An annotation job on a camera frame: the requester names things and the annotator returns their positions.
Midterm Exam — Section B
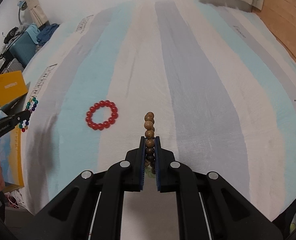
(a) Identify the yellow cardboard box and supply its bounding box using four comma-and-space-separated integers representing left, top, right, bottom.
0, 70, 29, 113

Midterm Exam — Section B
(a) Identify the silver suitcase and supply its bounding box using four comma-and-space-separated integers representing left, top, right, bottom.
0, 57, 26, 78

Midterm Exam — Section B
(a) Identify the black bag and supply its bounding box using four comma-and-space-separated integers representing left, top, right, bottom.
3, 26, 25, 44

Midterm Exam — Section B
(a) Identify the brown wooden bead bracelet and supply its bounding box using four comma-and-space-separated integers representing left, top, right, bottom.
144, 112, 157, 178

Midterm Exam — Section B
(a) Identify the striped pastel blanket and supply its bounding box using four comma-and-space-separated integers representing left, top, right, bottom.
20, 0, 296, 222

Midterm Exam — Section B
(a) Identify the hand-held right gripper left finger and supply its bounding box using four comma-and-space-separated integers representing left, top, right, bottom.
34, 136, 146, 240

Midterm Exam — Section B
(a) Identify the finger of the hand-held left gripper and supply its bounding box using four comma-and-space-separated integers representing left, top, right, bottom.
13, 110, 32, 125

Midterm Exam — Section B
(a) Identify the light blue cloth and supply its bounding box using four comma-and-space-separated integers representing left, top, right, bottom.
25, 24, 41, 44

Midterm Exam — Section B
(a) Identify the multicolour glass bead bracelet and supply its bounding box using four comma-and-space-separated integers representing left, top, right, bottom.
16, 97, 39, 132

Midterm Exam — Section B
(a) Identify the dark blue cloth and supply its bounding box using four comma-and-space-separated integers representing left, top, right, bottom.
36, 24, 61, 47

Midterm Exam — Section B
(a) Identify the blue desk lamp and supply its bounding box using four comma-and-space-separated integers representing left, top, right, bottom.
17, 0, 29, 27

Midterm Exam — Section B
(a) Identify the narrow beige curtain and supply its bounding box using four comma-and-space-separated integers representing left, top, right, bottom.
14, 0, 50, 27

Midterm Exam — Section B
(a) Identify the thin orange cord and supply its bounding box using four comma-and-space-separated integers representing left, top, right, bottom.
6, 192, 21, 209

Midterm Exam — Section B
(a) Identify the teal suitcase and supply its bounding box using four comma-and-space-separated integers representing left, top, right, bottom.
9, 31, 38, 68

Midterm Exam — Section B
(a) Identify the sky print box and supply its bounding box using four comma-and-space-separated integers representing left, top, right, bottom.
0, 111, 25, 191

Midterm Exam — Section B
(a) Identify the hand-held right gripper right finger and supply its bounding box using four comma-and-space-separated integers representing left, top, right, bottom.
155, 136, 284, 240

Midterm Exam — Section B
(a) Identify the wooden headboard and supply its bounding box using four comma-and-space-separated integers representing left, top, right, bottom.
252, 0, 296, 78

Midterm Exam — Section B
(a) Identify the red bead bracelet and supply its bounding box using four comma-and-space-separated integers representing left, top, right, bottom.
86, 100, 119, 131

